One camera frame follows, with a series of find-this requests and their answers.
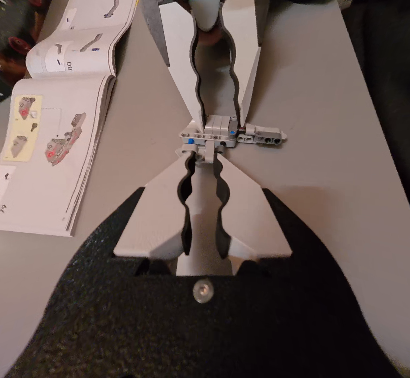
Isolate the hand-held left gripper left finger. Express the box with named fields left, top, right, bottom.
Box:
left=114, top=155, right=196, bottom=258

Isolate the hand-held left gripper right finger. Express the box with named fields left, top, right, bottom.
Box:
left=213, top=155, right=293, bottom=260

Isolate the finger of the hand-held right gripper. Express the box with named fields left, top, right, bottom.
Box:
left=220, top=0, right=262, bottom=127
left=158, top=0, right=206, bottom=132

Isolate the small grey brick panel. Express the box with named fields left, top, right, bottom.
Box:
left=176, top=141, right=226, bottom=164

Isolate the long grey brick assembly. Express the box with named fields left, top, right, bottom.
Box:
left=179, top=115, right=287, bottom=149

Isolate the person's right hand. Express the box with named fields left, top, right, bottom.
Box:
left=196, top=27, right=226, bottom=47

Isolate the brick instruction booklet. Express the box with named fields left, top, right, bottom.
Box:
left=0, top=0, right=140, bottom=237

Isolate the black toy brick box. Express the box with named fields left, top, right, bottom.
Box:
left=0, top=0, right=61, bottom=103

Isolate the person's black sweater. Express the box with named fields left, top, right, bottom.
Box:
left=272, top=0, right=410, bottom=205

